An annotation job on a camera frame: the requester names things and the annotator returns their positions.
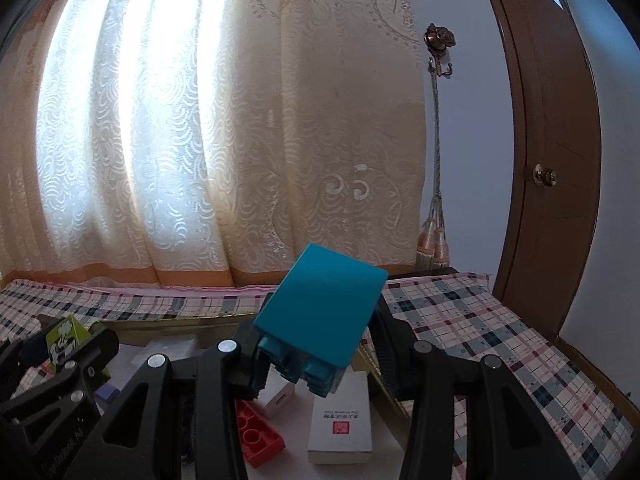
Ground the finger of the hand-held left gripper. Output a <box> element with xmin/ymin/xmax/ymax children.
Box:
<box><xmin>0</xmin><ymin>314</ymin><xmax>61</xmax><ymax>401</ymax></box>
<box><xmin>50</xmin><ymin>329</ymin><xmax>121</xmax><ymax>411</ymax></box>

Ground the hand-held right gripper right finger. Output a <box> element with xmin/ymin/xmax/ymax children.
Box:
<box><xmin>367</xmin><ymin>300</ymin><xmax>558</xmax><ymax>480</ymax></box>

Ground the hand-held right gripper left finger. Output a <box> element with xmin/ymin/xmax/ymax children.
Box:
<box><xmin>75</xmin><ymin>322</ymin><xmax>273</xmax><ymax>480</ymax></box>

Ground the green printed box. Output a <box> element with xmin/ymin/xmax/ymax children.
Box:
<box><xmin>45</xmin><ymin>314</ymin><xmax>113</xmax><ymax>382</ymax></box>

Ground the red building brick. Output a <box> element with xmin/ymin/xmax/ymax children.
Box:
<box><xmin>235</xmin><ymin>400</ymin><xmax>287</xmax><ymax>469</ymax></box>

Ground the shallow cardboard box tray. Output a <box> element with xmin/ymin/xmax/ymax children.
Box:
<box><xmin>100</xmin><ymin>305</ymin><xmax>417</xmax><ymax>480</ymax></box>

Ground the teal building brick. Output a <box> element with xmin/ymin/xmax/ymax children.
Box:
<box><xmin>253</xmin><ymin>243</ymin><xmax>390</xmax><ymax>400</ymax></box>

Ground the small white charger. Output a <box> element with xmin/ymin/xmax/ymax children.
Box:
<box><xmin>260</xmin><ymin>375</ymin><xmax>296</xmax><ymax>420</ymax></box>

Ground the white box with red stamp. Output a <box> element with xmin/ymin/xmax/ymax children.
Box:
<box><xmin>306</xmin><ymin>370</ymin><xmax>374</xmax><ymax>465</ymax></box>

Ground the plaid bed sheet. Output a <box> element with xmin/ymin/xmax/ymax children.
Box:
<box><xmin>0</xmin><ymin>272</ymin><xmax>636</xmax><ymax>480</ymax></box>

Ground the brass door knob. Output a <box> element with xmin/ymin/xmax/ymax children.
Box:
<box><xmin>532</xmin><ymin>163</ymin><xmax>559</xmax><ymax>187</ymax></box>

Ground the cream lace curtain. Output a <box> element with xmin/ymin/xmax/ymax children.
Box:
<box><xmin>0</xmin><ymin>0</ymin><xmax>436</xmax><ymax>288</ymax></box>

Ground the brown wooden door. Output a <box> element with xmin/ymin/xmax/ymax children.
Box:
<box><xmin>472</xmin><ymin>0</ymin><xmax>602</xmax><ymax>343</ymax></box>

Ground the bronze flower curtain hook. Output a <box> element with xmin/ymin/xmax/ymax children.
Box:
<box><xmin>424</xmin><ymin>24</ymin><xmax>458</xmax><ymax>80</ymax></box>

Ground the curtain tassel cord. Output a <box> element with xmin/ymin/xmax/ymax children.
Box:
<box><xmin>415</xmin><ymin>60</ymin><xmax>451</xmax><ymax>273</ymax></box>

